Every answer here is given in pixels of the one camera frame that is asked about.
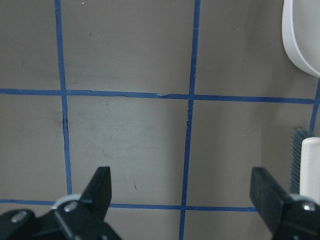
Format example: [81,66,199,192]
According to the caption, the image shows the white brush black bristles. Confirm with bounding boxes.
[289,128,320,203]

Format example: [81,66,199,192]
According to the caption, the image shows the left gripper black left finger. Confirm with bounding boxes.
[0,166,118,240]

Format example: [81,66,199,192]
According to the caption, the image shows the white plastic dustpan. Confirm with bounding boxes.
[282,0,320,78]

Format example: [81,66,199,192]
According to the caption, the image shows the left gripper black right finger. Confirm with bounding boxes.
[249,167,320,240]

